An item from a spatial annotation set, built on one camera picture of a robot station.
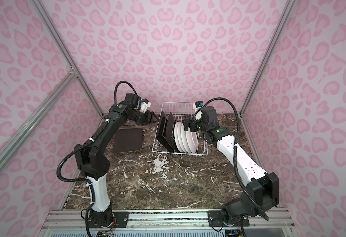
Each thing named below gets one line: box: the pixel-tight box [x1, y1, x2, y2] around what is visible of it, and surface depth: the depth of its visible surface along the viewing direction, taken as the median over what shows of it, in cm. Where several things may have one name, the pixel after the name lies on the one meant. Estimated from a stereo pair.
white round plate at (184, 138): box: [180, 123, 191, 154], surface depth 88 cm
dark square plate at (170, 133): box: [166, 111, 180, 153], surface depth 88 cm
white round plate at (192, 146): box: [185, 131, 197, 154], surface depth 90 cm
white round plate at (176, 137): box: [173, 121, 184, 153], surface depth 88 cm
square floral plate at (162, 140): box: [156, 111, 174, 152], surface depth 87 cm
